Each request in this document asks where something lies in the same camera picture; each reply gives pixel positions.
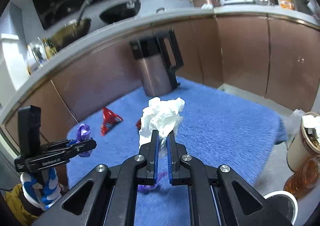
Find red snack wrapper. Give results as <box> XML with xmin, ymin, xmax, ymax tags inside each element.
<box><xmin>101</xmin><ymin>107</ymin><xmax>124</xmax><ymax>137</ymax></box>

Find clear plastic bag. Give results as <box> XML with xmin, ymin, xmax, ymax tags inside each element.
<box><xmin>285</xmin><ymin>109</ymin><xmax>304</xmax><ymax>141</ymax></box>

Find purple candy wrapper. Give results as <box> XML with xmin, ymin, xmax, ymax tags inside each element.
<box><xmin>76</xmin><ymin>123</ymin><xmax>94</xmax><ymax>158</ymax></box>
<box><xmin>139</xmin><ymin>171</ymin><xmax>166</xmax><ymax>194</ymax></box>

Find brown base cabinets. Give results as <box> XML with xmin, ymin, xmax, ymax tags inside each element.
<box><xmin>0</xmin><ymin>14</ymin><xmax>320</xmax><ymax>166</ymax></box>

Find white rimmed dark cup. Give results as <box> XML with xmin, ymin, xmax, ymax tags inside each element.
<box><xmin>262</xmin><ymin>190</ymin><xmax>299</xmax><ymax>226</ymax></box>

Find blue towel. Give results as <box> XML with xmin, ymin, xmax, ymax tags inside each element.
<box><xmin>67</xmin><ymin>77</ymin><xmax>288</xmax><ymax>226</ymax></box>

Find dark sauce bottle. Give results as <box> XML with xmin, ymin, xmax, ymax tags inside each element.
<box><xmin>42</xmin><ymin>37</ymin><xmax>57</xmax><ymax>60</ymax></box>

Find white tissue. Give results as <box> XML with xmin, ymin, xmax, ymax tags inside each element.
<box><xmin>139</xmin><ymin>97</ymin><xmax>186</xmax><ymax>157</ymax></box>

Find glass pitcher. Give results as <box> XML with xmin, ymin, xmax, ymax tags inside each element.
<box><xmin>27</xmin><ymin>41</ymin><xmax>47</xmax><ymax>67</ymax></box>

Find brown electric kettle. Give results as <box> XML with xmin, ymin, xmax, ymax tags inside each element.
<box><xmin>129</xmin><ymin>29</ymin><xmax>184</xmax><ymax>96</ymax></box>

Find brass wok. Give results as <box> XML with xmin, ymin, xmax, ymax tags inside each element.
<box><xmin>51</xmin><ymin>0</ymin><xmax>93</xmax><ymax>51</ymax></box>

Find yellow packet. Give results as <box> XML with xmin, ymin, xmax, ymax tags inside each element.
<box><xmin>279</xmin><ymin>0</ymin><xmax>296</xmax><ymax>11</ymax></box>

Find person's left hand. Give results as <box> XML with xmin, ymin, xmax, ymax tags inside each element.
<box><xmin>21</xmin><ymin>167</ymin><xmax>62</xmax><ymax>211</ymax></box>

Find person's left forearm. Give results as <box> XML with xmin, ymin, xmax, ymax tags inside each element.
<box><xmin>4</xmin><ymin>183</ymin><xmax>42</xmax><ymax>225</ymax></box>

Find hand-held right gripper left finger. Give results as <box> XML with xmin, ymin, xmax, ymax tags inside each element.
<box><xmin>32</xmin><ymin>130</ymin><xmax>160</xmax><ymax>226</ymax></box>

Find black frying pan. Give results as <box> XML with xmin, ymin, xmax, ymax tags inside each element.
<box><xmin>99</xmin><ymin>0</ymin><xmax>147</xmax><ymax>25</ymax></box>

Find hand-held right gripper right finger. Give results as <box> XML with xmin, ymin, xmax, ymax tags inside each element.
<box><xmin>167</xmin><ymin>131</ymin><xmax>293</xmax><ymax>226</ymax></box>

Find white tall cabinet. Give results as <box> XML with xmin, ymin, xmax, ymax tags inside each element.
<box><xmin>0</xmin><ymin>33</ymin><xmax>28</xmax><ymax>108</ymax></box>

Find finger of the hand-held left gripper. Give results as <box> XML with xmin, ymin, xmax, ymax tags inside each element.
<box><xmin>46</xmin><ymin>140</ymin><xmax>97</xmax><ymax>159</ymax></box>
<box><xmin>41</xmin><ymin>139</ymin><xmax>83</xmax><ymax>152</ymax></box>

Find white plastic bag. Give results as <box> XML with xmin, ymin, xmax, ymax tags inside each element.
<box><xmin>306</xmin><ymin>0</ymin><xmax>320</xmax><ymax>16</ymax></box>

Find cream trash bin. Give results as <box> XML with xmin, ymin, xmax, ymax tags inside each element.
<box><xmin>286</xmin><ymin>113</ymin><xmax>320</xmax><ymax>172</ymax></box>

